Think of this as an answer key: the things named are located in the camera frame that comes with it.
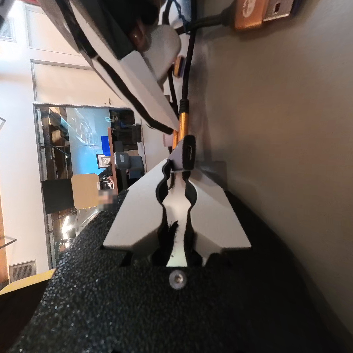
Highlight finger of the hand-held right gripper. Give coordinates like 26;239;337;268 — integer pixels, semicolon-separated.
120;24;181;130
90;56;176;136

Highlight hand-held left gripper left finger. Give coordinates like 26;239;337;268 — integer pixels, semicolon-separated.
103;158;173;261

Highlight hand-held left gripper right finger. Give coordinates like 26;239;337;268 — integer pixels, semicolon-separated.
183;170;252;266

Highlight thick black cable orange plugs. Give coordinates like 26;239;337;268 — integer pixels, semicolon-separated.
161;0;294;151

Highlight grey usb-c adapter with tether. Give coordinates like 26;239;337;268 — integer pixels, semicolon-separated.
168;135;197;172

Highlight person's right hand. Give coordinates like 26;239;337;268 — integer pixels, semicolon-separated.
129;17;151;52

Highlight grey battery charger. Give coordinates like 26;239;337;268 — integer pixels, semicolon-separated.
113;152;145;179

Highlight wooden board on white stand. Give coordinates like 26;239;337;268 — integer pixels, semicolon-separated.
71;173;100;209

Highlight black panel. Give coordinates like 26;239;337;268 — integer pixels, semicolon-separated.
41;179;75;214

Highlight thin black cable orange plugs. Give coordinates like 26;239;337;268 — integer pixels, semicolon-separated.
165;55;186;149

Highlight wall air vent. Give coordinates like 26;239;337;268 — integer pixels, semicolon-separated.
8;260;37;283

